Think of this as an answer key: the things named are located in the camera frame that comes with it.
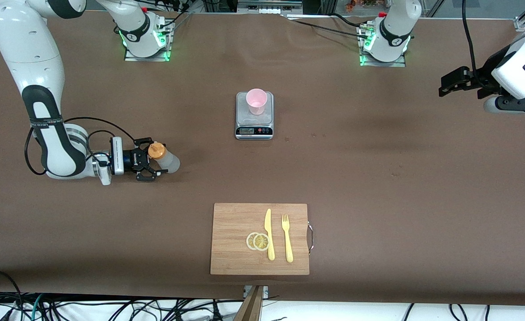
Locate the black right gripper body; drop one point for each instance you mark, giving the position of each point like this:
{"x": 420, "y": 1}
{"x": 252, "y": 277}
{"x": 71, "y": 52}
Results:
{"x": 134, "y": 158}

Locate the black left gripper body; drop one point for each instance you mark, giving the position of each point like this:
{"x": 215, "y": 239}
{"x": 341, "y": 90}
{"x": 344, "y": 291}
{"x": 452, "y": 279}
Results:
{"x": 482, "y": 78}

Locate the white squeeze bottle orange cap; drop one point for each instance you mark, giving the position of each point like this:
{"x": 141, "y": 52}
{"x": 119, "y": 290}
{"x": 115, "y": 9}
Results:
{"x": 168, "y": 161}

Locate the pink plastic cup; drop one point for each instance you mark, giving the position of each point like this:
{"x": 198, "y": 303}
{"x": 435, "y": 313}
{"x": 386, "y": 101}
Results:
{"x": 256, "y": 101}

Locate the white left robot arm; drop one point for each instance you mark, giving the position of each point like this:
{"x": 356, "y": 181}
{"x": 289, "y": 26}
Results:
{"x": 394, "y": 31}

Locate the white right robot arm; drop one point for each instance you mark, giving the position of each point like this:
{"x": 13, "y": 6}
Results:
{"x": 35, "y": 53}

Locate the brown table cover sheet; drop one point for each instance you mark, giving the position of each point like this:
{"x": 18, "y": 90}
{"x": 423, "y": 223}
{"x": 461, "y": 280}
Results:
{"x": 110, "y": 223}

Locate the bamboo cutting board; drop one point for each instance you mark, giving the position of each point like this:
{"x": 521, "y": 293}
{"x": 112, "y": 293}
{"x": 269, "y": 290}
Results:
{"x": 231, "y": 240}

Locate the silver digital kitchen scale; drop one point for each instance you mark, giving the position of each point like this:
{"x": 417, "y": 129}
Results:
{"x": 254, "y": 129}

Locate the lemon slice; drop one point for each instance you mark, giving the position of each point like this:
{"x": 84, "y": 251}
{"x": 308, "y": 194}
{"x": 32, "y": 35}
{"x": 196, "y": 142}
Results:
{"x": 249, "y": 241}
{"x": 261, "y": 242}

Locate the orange background item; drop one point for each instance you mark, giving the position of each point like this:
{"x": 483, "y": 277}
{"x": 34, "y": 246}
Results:
{"x": 351, "y": 4}

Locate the yellow plastic knife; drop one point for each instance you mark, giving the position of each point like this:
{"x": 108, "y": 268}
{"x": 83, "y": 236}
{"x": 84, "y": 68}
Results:
{"x": 270, "y": 245}

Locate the yellow plastic fork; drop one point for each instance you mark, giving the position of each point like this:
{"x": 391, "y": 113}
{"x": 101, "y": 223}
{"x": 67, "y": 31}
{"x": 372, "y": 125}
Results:
{"x": 288, "y": 245}

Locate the white power strip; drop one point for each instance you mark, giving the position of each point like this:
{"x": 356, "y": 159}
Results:
{"x": 264, "y": 10}

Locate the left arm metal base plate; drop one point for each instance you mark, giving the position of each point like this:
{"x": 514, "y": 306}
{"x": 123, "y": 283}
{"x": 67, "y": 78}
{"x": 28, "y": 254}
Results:
{"x": 398, "y": 63}

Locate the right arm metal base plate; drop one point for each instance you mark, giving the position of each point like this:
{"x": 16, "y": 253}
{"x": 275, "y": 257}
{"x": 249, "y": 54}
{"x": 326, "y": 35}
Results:
{"x": 164, "y": 51}

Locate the small metal bracket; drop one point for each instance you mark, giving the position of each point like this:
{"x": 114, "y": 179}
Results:
{"x": 264, "y": 292}

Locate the wooden post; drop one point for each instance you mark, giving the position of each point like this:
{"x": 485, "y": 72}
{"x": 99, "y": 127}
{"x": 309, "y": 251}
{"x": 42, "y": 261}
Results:
{"x": 251, "y": 307}

